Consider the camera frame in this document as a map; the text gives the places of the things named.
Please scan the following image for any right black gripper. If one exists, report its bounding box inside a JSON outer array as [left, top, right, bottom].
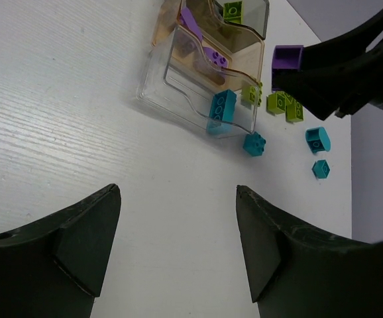
[[274, 9, 383, 120]]

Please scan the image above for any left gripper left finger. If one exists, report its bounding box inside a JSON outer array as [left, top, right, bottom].
[[0, 184, 121, 317]]

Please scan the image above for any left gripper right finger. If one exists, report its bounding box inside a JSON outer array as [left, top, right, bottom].
[[236, 185, 383, 317]]

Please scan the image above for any purple square lego brick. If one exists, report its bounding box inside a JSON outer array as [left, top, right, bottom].
[[270, 44, 304, 93]]

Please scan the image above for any small cyan square lego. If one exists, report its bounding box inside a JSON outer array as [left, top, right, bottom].
[[312, 160, 330, 179]]

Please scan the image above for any small cyan lego brick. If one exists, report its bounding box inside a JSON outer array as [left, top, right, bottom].
[[243, 132, 266, 157]]

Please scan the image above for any purple and green lego stack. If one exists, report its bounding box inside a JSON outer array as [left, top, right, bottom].
[[223, 1, 243, 25]]

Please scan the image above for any purple lego from stack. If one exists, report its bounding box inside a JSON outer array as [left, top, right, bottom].
[[202, 46, 229, 78]]

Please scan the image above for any long green lego brick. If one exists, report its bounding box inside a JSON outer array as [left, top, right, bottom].
[[286, 99, 304, 123]]

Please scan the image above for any grey transparent container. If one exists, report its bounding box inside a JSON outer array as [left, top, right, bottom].
[[211, 0, 270, 41]]

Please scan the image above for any clear transparent container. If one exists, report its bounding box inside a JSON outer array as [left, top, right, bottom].
[[137, 26, 257, 138]]

